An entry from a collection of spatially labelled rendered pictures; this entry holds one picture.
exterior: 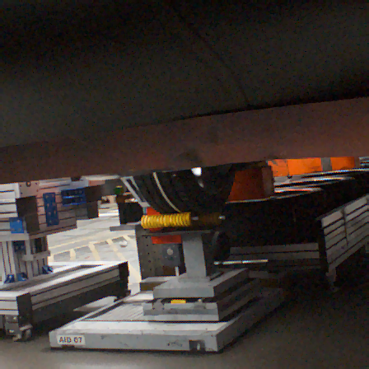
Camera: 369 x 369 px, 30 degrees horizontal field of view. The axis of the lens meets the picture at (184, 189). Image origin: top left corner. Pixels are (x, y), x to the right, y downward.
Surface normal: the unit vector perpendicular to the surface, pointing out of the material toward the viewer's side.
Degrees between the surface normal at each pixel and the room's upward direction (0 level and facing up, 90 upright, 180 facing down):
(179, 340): 90
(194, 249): 90
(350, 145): 90
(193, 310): 90
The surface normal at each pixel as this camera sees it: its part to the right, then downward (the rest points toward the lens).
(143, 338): -0.45, 0.11
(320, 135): -0.70, 0.13
